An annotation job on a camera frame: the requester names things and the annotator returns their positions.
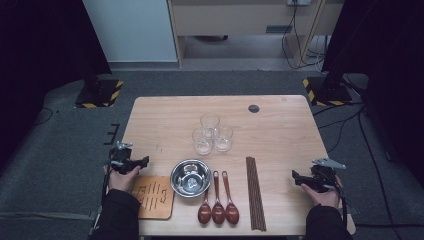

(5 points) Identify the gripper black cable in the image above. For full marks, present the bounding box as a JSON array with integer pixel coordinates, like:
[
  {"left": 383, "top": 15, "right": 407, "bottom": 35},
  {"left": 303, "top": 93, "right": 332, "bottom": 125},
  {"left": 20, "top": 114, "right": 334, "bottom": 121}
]
[
  {"left": 337, "top": 186, "right": 349, "bottom": 231},
  {"left": 100, "top": 156, "right": 116, "bottom": 208}
]

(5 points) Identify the white cabinet panel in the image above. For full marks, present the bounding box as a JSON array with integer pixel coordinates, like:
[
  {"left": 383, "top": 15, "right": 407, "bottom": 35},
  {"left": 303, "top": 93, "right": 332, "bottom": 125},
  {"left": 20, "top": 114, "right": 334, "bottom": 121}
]
[{"left": 82, "top": 0, "right": 178, "bottom": 63}]

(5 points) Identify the long grey floor tape strip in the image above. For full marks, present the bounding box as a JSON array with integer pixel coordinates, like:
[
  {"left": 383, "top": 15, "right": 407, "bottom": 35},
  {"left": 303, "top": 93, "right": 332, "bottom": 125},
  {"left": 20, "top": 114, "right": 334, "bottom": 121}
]
[{"left": 0, "top": 211, "right": 96, "bottom": 222}]

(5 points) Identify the black hanging cable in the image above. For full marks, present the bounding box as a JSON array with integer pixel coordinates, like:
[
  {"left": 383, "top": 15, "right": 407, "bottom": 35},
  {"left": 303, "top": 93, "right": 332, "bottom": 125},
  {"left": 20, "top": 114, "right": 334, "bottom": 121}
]
[{"left": 281, "top": 4, "right": 326, "bottom": 70}]

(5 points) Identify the person's left hand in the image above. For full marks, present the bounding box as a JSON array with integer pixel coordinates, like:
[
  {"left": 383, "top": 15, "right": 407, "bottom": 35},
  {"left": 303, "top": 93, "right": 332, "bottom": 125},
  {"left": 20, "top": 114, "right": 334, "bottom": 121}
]
[{"left": 103, "top": 165, "right": 143, "bottom": 194}]

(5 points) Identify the black curtain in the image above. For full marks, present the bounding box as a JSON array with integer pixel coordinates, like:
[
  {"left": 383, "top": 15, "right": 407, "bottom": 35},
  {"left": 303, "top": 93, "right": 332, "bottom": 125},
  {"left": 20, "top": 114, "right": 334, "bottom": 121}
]
[
  {"left": 321, "top": 0, "right": 424, "bottom": 188},
  {"left": 0, "top": 0, "right": 113, "bottom": 168}
]

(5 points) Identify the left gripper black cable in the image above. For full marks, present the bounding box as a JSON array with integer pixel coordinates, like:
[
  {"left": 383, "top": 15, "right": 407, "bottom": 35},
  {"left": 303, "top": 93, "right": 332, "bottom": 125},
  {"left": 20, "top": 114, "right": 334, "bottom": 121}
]
[{"left": 100, "top": 156, "right": 116, "bottom": 208}]

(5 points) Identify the clear glass cup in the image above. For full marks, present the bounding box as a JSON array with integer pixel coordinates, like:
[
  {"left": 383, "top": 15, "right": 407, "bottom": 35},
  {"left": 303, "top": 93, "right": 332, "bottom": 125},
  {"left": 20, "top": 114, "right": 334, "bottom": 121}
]
[
  {"left": 191, "top": 128, "right": 214, "bottom": 156},
  {"left": 213, "top": 124, "right": 234, "bottom": 153},
  {"left": 199, "top": 113, "right": 221, "bottom": 138}
]

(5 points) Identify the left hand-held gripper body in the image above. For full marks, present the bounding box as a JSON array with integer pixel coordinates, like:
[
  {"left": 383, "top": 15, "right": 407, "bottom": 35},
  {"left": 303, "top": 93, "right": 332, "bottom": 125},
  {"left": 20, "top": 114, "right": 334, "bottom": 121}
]
[{"left": 109, "top": 141, "right": 141, "bottom": 175}]

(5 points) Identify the square wooden coaster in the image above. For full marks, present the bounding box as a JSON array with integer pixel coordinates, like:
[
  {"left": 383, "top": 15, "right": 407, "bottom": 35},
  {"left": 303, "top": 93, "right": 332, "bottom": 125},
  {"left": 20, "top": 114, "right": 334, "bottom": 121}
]
[{"left": 130, "top": 175, "right": 175, "bottom": 220}]

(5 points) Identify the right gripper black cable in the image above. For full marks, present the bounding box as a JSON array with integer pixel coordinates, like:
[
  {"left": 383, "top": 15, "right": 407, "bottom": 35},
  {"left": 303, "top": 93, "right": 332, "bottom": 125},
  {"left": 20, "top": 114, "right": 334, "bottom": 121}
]
[{"left": 337, "top": 186, "right": 349, "bottom": 231}]

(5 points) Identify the person's right hand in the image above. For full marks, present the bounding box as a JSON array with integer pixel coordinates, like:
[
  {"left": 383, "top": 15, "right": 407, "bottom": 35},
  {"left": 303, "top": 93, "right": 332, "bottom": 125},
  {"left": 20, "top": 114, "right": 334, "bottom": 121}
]
[{"left": 301, "top": 176, "right": 344, "bottom": 209}]

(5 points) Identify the bundle of wooden chopsticks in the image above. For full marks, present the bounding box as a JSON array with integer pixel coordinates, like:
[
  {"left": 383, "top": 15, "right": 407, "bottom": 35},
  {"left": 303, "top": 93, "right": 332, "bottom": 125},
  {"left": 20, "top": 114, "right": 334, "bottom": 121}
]
[{"left": 245, "top": 156, "right": 268, "bottom": 232}]

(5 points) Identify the light wooden desk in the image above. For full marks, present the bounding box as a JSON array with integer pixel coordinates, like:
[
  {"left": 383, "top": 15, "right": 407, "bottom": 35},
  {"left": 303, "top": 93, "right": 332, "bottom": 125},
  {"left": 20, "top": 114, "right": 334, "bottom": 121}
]
[{"left": 166, "top": 0, "right": 346, "bottom": 68}]

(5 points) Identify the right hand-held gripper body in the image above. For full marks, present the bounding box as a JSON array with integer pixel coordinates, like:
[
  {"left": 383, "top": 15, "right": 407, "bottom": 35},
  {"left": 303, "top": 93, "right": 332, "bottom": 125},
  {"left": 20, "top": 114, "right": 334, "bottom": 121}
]
[{"left": 309, "top": 157, "right": 347, "bottom": 194}]

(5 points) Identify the thin black floor cable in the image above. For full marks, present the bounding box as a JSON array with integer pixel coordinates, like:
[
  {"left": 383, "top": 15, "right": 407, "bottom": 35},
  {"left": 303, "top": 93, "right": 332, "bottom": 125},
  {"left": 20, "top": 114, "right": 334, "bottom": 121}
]
[{"left": 33, "top": 107, "right": 59, "bottom": 127}]

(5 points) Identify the long black floor cable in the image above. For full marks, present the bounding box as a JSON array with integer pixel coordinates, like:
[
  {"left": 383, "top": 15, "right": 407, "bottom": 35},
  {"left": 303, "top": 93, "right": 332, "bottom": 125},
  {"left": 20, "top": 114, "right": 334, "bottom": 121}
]
[{"left": 358, "top": 109, "right": 401, "bottom": 240}]

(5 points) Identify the red-brown wooden spoon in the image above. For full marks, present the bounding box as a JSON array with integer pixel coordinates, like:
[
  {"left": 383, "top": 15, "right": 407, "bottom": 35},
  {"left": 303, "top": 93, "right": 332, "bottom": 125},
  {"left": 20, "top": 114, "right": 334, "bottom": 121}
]
[
  {"left": 221, "top": 170, "right": 240, "bottom": 225},
  {"left": 211, "top": 170, "right": 227, "bottom": 225},
  {"left": 197, "top": 186, "right": 213, "bottom": 225}
]

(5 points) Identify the white cables bundle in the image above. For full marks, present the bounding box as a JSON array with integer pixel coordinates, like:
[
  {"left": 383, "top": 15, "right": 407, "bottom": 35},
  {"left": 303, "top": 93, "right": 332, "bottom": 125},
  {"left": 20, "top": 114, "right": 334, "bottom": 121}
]
[{"left": 306, "top": 34, "right": 329, "bottom": 73}]

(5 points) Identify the stainless steel bowl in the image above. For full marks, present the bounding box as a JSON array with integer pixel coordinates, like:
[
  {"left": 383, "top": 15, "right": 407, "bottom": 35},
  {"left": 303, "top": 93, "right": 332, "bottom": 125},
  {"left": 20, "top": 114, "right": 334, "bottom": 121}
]
[{"left": 169, "top": 158, "right": 213, "bottom": 199}]

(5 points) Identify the black stand base striped edge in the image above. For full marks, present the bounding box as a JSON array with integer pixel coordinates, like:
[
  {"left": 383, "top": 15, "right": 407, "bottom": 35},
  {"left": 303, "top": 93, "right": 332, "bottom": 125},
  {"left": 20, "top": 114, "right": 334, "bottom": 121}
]
[
  {"left": 302, "top": 75, "right": 354, "bottom": 107},
  {"left": 74, "top": 74, "right": 124, "bottom": 109}
]

